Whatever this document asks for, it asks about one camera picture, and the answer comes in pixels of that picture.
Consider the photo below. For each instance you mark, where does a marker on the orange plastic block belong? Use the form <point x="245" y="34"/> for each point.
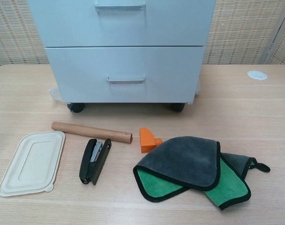
<point x="145" y="140"/>

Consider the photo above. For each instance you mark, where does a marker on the wooden round rod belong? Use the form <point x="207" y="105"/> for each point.
<point x="90" y="132"/>

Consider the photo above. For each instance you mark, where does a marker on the black stapler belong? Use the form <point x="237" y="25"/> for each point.
<point x="97" y="164"/>

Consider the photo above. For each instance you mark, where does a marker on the grey and green microfibre cloth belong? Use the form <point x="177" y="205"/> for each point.
<point x="179" y="159"/>

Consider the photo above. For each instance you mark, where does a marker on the woven beige screen panel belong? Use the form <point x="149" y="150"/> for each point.
<point x="238" y="30"/>
<point x="13" y="30"/>

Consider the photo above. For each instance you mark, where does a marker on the black caster wheel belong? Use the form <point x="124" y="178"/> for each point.
<point x="76" y="107"/>
<point x="178" y="107"/>

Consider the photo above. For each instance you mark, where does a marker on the white screen frame post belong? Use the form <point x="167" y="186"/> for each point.
<point x="276" y="30"/>

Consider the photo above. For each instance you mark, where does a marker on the light blue drawer cabinet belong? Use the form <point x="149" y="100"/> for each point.
<point x="191" y="100"/>

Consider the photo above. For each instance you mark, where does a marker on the beige rectangular container lid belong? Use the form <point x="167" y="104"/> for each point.
<point x="27" y="164"/>

